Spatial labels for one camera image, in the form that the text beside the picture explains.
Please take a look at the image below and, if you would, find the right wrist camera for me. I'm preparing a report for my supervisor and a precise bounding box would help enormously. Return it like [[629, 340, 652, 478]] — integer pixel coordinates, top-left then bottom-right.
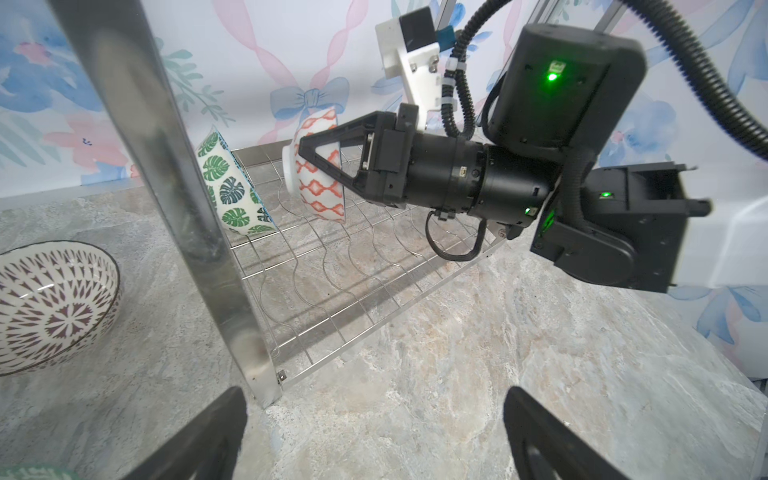
[[375, 1, 456, 132]]

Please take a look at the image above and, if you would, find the steel two-tier dish rack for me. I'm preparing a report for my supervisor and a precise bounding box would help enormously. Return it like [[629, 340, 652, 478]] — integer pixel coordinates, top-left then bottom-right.
[[49, 1, 470, 406]]

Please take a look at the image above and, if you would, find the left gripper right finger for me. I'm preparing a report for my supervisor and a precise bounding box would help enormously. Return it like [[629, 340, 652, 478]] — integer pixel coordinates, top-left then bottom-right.
[[503, 386, 626, 479]]

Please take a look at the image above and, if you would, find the black corrugated cable conduit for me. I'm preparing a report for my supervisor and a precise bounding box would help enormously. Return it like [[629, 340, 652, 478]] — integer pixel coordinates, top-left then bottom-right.
[[440, 0, 768, 163]]

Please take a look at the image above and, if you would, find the maroon patterned white bowl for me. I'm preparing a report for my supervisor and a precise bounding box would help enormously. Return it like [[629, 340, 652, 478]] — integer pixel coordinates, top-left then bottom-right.
[[1, 240, 123, 377]]

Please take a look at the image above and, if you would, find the blue triangle pattern bowl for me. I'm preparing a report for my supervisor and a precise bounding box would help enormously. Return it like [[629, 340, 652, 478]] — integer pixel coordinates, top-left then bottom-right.
[[281, 106, 348, 222]]

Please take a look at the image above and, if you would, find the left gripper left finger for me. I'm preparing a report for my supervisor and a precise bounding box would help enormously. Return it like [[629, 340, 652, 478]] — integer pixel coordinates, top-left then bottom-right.
[[126, 386, 248, 479]]

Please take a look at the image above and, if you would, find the green leaf pattern bowl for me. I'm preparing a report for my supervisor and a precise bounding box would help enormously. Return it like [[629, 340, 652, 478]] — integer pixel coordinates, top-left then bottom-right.
[[196, 127, 277, 236]]

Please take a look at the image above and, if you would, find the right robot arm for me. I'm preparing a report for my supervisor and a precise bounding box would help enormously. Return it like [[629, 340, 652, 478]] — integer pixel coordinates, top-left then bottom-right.
[[298, 24, 711, 293]]

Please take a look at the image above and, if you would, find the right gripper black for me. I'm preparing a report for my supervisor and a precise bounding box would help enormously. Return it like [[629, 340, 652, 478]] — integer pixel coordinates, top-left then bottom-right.
[[298, 105, 555, 228]]

